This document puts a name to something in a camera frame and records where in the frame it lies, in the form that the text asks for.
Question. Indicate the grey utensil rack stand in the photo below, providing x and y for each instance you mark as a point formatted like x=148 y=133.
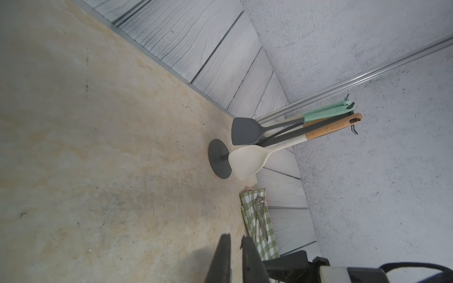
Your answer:
x=218 y=151

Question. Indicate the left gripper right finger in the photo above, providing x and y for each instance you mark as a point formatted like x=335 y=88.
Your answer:
x=254 y=270

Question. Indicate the cream spatula light wood handle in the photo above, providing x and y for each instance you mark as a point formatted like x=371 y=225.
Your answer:
x=250 y=159

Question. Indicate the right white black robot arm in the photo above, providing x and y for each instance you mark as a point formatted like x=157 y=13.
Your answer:
x=296 y=268

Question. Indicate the right aluminium frame post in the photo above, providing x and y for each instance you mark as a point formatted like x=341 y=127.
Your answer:
x=373 y=73

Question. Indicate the metal spoon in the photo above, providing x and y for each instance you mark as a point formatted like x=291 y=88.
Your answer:
x=259 y=207

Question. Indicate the grey spatula mint handle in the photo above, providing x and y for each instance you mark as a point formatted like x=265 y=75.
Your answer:
x=247 y=131

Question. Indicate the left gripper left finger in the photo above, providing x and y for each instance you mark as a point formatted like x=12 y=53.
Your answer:
x=220 y=268

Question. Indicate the green checkered cloth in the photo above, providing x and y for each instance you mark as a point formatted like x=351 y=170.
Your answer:
x=267 y=250

